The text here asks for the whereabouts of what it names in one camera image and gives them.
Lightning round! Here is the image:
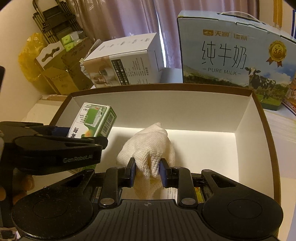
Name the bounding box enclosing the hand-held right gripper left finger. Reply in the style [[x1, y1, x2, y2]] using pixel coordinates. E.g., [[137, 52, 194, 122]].
[[46, 158, 137, 208]]

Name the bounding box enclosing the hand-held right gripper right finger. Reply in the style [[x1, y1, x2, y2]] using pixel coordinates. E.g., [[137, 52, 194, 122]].
[[159, 158, 243, 208]]

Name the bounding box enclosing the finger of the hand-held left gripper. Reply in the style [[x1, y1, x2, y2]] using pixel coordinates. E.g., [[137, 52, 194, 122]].
[[13, 136, 109, 154], [0, 121, 73, 139]]

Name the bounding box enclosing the white mesh cloth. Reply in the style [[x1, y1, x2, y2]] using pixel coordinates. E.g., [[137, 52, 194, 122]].
[[116, 122, 176, 200]]

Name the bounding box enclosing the green white medicine box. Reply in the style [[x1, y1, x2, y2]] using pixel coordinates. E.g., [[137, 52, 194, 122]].
[[66, 102, 117, 139]]

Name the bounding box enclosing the brown cardboard box white inside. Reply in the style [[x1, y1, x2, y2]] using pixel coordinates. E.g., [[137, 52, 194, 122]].
[[50, 83, 282, 209]]

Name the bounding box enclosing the person's left hand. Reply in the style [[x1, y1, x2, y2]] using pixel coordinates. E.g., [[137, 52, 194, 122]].
[[0, 169, 35, 202]]

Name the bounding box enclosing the flat cardboard sheet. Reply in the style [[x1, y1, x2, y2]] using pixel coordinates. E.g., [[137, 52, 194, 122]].
[[40, 94, 70, 102]]

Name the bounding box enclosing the brown carton with white flap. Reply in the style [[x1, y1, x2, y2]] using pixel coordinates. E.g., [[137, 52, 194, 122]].
[[36, 43, 79, 94]]

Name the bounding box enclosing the crumpled clear plastic bag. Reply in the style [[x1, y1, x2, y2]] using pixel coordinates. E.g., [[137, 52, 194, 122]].
[[79, 58, 89, 80]]

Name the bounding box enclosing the brown cardboard carton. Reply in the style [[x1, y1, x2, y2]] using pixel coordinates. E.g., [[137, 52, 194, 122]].
[[61, 37, 95, 91]]

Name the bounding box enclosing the yellow plastic bag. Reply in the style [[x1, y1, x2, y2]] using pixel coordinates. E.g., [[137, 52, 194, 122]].
[[18, 32, 48, 82]]

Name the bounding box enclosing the stack of green tissue packs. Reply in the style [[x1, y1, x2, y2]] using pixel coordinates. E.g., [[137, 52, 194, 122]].
[[61, 32, 81, 51]]

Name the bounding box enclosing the white appliance box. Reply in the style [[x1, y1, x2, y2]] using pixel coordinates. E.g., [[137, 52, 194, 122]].
[[83, 32, 167, 88]]

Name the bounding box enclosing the black folding rack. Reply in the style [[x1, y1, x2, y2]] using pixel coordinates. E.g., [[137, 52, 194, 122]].
[[32, 0, 84, 44]]

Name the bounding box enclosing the light blue milk carton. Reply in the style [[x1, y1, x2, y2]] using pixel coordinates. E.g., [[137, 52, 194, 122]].
[[177, 10, 296, 110]]

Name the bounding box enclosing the pink curtain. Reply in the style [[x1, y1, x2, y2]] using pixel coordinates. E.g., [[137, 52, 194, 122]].
[[58, 0, 262, 70]]

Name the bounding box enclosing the dark blue milk carton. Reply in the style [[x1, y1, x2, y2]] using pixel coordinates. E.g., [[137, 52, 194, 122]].
[[282, 76, 296, 116]]

